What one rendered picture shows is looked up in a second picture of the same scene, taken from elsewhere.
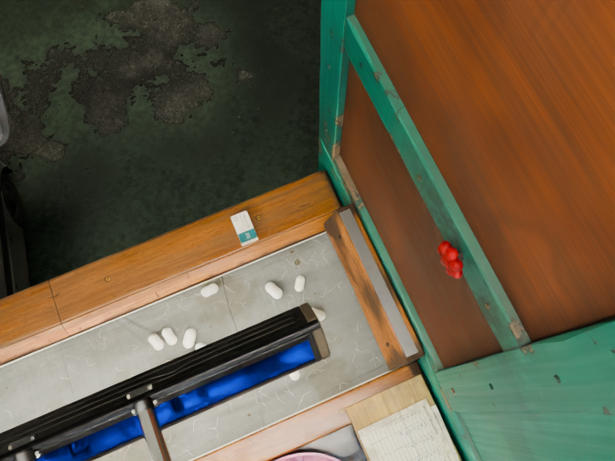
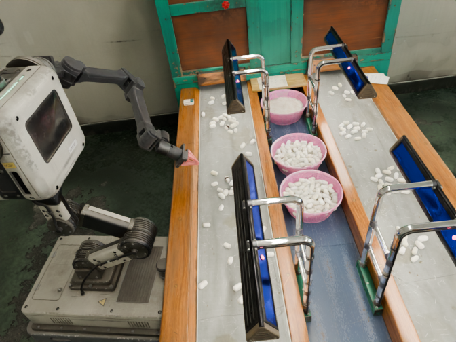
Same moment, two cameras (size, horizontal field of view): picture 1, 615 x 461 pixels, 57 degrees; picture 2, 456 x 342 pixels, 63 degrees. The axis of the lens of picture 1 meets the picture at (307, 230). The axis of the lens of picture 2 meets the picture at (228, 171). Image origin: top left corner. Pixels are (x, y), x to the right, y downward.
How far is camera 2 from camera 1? 1.93 m
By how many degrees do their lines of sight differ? 43
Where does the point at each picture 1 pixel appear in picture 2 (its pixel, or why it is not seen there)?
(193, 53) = (79, 199)
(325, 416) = (253, 96)
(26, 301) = not seen: hidden behind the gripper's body
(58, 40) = (24, 252)
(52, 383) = (212, 150)
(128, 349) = (211, 134)
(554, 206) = not seen: outside the picture
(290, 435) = (255, 102)
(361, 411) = (254, 88)
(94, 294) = (188, 134)
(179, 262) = (190, 117)
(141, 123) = not seen: hidden behind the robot
